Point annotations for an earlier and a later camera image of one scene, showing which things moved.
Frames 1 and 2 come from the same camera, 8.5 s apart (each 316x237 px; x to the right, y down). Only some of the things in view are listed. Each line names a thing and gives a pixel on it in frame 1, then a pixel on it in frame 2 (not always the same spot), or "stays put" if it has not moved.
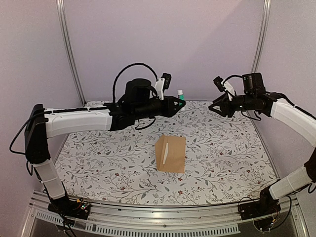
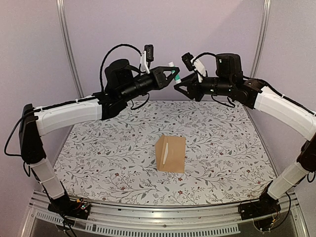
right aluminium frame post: x=262 y=36 stays put
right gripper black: x=223 y=103 to x=192 y=85
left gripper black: x=171 y=109 to x=160 y=79
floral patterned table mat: x=227 y=160 stays put
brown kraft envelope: x=175 y=160 stays put
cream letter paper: x=166 y=153 stays put
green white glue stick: x=180 y=96 to x=177 y=77
